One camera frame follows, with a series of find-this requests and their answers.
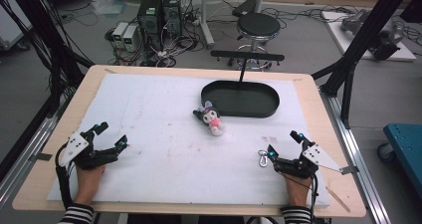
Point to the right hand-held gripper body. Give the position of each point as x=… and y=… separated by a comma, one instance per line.
x=320, y=157

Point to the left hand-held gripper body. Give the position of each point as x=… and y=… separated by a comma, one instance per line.
x=75, y=147

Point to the black oval tray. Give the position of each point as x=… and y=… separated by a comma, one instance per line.
x=240, y=99

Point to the black and pink plush toy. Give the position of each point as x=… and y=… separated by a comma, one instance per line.
x=212, y=117

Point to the person's left hand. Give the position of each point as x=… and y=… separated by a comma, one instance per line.
x=88, y=184

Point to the person's right hand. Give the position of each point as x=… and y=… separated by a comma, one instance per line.
x=298, y=190

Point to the silver metal clasp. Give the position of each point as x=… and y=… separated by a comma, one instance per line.
x=263, y=159

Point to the grey tape strip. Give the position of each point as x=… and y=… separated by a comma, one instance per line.
x=43, y=157
x=349, y=170

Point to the white table mat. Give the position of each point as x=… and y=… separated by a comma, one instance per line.
x=166, y=144

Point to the thin wooden stick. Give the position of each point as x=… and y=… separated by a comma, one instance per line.
x=338, y=199

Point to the blue cart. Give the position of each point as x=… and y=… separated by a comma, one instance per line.
x=406, y=151

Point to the white power supply unit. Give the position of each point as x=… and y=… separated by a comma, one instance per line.
x=130, y=37
x=118, y=33

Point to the black computer tower green label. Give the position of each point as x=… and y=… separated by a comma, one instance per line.
x=150, y=21

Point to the black round stool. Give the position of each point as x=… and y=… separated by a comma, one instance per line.
x=258, y=25

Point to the white platform with grey machine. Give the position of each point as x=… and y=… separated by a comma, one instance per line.
x=371, y=28

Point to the black flat case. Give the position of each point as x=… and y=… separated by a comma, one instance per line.
x=244, y=7

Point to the desk with grey legs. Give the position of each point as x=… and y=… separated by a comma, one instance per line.
x=206, y=21

